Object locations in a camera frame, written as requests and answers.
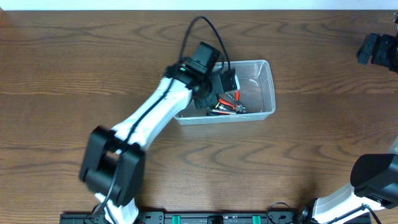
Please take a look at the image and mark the red handled cutting pliers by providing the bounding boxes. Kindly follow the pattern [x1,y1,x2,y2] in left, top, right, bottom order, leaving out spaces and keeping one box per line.
[218,90,248,113]

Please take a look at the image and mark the silver combination wrench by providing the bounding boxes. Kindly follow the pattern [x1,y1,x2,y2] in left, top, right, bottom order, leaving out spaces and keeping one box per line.
[226,91,248,113]

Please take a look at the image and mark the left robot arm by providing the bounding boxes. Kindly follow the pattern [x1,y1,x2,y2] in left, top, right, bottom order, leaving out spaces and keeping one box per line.
[79,42,240,223]

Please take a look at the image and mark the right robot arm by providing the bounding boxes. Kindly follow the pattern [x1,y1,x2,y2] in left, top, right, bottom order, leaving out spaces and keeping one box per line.
[295,33,397,223]

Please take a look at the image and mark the clear plastic container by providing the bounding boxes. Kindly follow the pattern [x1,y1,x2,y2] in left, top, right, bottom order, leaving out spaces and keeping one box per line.
[174,60,276,125]

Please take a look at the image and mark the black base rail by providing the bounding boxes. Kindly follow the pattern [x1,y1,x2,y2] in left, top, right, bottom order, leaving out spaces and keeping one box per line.
[59,211,371,224]

